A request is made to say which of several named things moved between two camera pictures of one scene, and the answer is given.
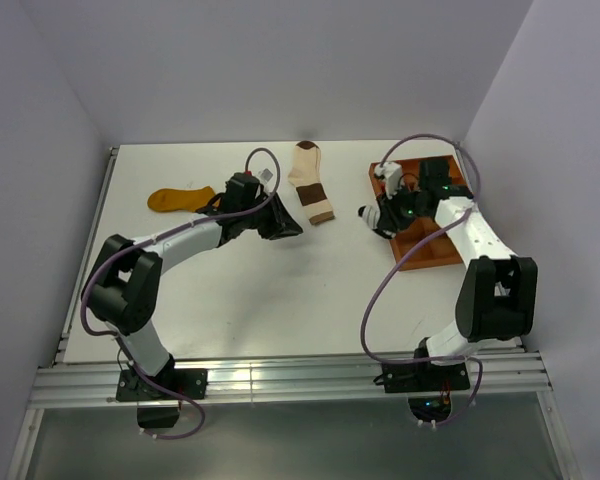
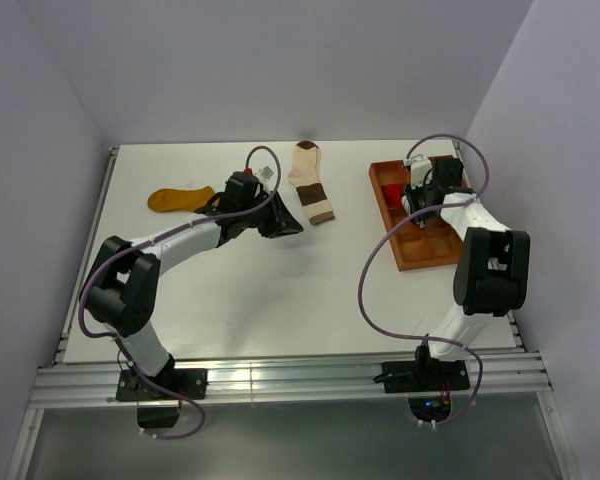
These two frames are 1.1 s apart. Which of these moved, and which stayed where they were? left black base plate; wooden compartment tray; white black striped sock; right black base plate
Moved: white black striped sock
Stayed: right black base plate; wooden compartment tray; left black base plate
